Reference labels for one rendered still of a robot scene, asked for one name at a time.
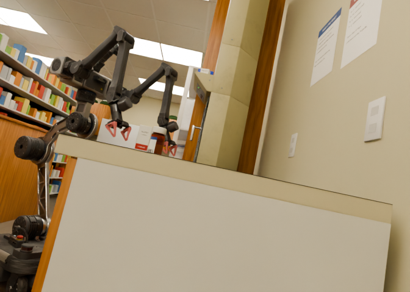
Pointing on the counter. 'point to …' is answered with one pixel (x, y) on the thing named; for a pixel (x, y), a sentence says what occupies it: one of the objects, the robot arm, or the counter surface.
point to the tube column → (247, 17)
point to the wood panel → (266, 46)
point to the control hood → (204, 80)
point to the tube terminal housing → (227, 108)
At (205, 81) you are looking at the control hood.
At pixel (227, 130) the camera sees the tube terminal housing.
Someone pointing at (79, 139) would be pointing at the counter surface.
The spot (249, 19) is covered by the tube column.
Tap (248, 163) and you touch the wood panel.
